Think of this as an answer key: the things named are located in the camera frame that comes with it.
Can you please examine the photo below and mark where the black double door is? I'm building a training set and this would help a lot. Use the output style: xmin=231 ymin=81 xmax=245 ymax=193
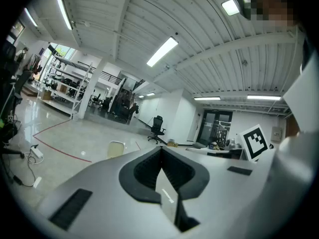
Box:
xmin=196 ymin=109 xmax=234 ymax=146

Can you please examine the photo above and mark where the white metal shelving rack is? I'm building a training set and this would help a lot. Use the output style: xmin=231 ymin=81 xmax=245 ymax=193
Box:
xmin=36 ymin=55 xmax=93 ymax=120

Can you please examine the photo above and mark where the wooden staircase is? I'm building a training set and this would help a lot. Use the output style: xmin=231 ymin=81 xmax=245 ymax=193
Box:
xmin=109 ymin=87 xmax=141 ymax=125

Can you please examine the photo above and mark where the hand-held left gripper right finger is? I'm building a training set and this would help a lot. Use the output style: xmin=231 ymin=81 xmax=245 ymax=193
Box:
xmin=160 ymin=146 xmax=271 ymax=233

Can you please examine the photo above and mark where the clothes rack with garments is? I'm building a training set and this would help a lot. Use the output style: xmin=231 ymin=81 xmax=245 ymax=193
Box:
xmin=29 ymin=54 xmax=43 ymax=75

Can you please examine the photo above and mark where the black head-worn camera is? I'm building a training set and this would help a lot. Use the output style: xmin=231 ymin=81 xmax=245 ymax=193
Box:
xmin=231 ymin=0 xmax=251 ymax=19

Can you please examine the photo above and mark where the long red floor tape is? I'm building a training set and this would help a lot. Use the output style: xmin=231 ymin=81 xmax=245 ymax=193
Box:
xmin=32 ymin=118 xmax=93 ymax=164

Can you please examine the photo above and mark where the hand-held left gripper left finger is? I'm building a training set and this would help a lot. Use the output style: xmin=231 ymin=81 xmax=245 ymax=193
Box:
xmin=38 ymin=146 xmax=181 ymax=239

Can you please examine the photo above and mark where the white power strip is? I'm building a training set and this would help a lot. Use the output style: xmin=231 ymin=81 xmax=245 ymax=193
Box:
xmin=29 ymin=145 xmax=44 ymax=159

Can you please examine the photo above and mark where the black mezzanine railing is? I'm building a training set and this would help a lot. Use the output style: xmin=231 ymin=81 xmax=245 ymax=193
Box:
xmin=99 ymin=70 xmax=127 ymax=86

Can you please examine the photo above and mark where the black jacket on stair post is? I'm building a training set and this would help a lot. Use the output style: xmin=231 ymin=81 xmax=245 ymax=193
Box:
xmin=128 ymin=102 xmax=140 ymax=115

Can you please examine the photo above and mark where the person's head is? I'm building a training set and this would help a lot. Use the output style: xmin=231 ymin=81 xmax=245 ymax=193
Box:
xmin=245 ymin=0 xmax=299 ymax=27

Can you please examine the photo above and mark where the white square column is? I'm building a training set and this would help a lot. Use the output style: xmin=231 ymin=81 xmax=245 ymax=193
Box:
xmin=80 ymin=58 xmax=107 ymax=120

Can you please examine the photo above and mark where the wide glass window wall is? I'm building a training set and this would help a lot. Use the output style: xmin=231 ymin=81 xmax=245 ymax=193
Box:
xmin=9 ymin=21 xmax=25 ymax=38

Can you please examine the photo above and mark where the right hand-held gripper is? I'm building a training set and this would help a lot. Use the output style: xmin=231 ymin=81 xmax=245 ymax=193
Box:
xmin=185 ymin=124 xmax=269 ymax=163

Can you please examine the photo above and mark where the grey wall electrical box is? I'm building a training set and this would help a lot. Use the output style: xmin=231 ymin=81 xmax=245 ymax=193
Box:
xmin=271 ymin=126 xmax=284 ymax=142

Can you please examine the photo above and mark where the cream rounded appliance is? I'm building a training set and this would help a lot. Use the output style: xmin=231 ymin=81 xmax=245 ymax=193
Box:
xmin=107 ymin=140 xmax=126 ymax=159

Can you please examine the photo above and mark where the low wooden platform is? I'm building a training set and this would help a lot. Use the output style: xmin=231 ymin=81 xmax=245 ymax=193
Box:
xmin=21 ymin=82 xmax=42 ymax=97

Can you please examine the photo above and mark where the large window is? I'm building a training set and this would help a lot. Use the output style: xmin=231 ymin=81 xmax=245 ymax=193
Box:
xmin=42 ymin=43 xmax=76 ymax=59

